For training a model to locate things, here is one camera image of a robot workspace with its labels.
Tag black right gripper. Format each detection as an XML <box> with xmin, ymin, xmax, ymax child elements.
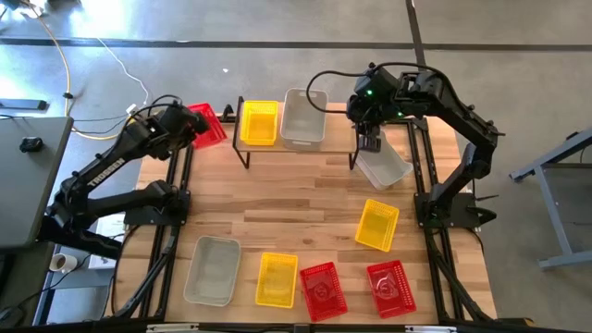
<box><xmin>347</xmin><ymin>68</ymin><xmax>403</xmax><ymax>154</ymax></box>

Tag red slotted plastic basket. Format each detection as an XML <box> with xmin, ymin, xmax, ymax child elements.
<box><xmin>366</xmin><ymin>259</ymin><xmax>417</xmax><ymax>320</ymax></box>
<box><xmin>187</xmin><ymin>102</ymin><xmax>228</xmax><ymax>150</ymax></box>
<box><xmin>299</xmin><ymin>261</ymin><xmax>349</xmax><ymax>323</ymax></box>

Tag grey plastic storage bin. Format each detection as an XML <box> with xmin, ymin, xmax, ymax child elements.
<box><xmin>354</xmin><ymin>131</ymin><xmax>414</xmax><ymax>191</ymax></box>
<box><xmin>182</xmin><ymin>234</ymin><xmax>242</xmax><ymax>308</ymax></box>
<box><xmin>279</xmin><ymin>87</ymin><xmax>329</xmax><ymax>152</ymax></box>

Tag yellow slotted plastic basket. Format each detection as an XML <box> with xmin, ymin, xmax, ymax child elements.
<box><xmin>239</xmin><ymin>99</ymin><xmax>280</xmax><ymax>147</ymax></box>
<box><xmin>254</xmin><ymin>252</ymin><xmax>300</xmax><ymax>310</ymax></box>
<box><xmin>354</xmin><ymin>198</ymin><xmax>401</xmax><ymax>253</ymax></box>

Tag wooden shelf black metal legs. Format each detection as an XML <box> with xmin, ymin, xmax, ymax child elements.
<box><xmin>231</xmin><ymin>95</ymin><xmax>361</xmax><ymax>171</ymax></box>

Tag white box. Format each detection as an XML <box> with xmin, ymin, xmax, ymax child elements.
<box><xmin>87</xmin><ymin>216</ymin><xmax>127</xmax><ymax>271</ymax></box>

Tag black desk strut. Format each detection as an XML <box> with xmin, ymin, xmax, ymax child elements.
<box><xmin>36</xmin><ymin>226</ymin><xmax>122</xmax><ymax>260</ymax></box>

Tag small black device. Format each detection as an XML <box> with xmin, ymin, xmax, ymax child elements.
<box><xmin>18</xmin><ymin>136</ymin><xmax>45</xmax><ymax>154</ymax></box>

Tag black flat panel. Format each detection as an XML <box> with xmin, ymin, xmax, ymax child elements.
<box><xmin>0</xmin><ymin>98</ymin><xmax>49</xmax><ymax>112</ymax></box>

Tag grey desk top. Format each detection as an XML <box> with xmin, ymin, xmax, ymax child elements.
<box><xmin>0</xmin><ymin>115</ymin><xmax>75</xmax><ymax>251</ymax></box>

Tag white paper cup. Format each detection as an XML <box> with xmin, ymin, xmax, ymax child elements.
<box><xmin>48</xmin><ymin>253</ymin><xmax>79</xmax><ymax>274</ymax></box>

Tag silver metal strip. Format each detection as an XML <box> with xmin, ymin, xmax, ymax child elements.
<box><xmin>145</xmin><ymin>323</ymin><xmax>201</xmax><ymax>333</ymax></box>
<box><xmin>404</xmin><ymin>325</ymin><xmax>459</xmax><ymax>333</ymax></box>

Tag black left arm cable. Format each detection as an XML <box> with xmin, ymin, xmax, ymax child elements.
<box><xmin>132</xmin><ymin>93</ymin><xmax>186</xmax><ymax>122</ymax></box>

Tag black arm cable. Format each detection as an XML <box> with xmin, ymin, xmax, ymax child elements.
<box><xmin>132</xmin><ymin>93</ymin><xmax>186</xmax><ymax>122</ymax></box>
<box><xmin>304</xmin><ymin>68</ymin><xmax>371</xmax><ymax>116</ymax></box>

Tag black aluminium rig frame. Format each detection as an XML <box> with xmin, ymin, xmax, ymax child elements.
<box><xmin>105</xmin><ymin>100</ymin><xmax>533</xmax><ymax>333</ymax></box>

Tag white cable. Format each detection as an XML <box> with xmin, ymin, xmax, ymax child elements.
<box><xmin>94</xmin><ymin>36</ymin><xmax>152</xmax><ymax>115</ymax></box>

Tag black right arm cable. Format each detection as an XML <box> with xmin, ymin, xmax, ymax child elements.
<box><xmin>304</xmin><ymin>68</ymin><xmax>371</xmax><ymax>116</ymax></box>

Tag black floor cable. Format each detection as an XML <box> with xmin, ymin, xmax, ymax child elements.
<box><xmin>72</xmin><ymin>115</ymin><xmax>131</xmax><ymax>137</ymax></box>

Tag yellow extension cable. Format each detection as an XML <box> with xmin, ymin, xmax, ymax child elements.
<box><xmin>25</xmin><ymin>2</ymin><xmax>140</xmax><ymax>142</ymax></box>

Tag grey metal table frame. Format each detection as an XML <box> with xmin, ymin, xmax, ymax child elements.
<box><xmin>508</xmin><ymin>129</ymin><xmax>592</xmax><ymax>270</ymax></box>

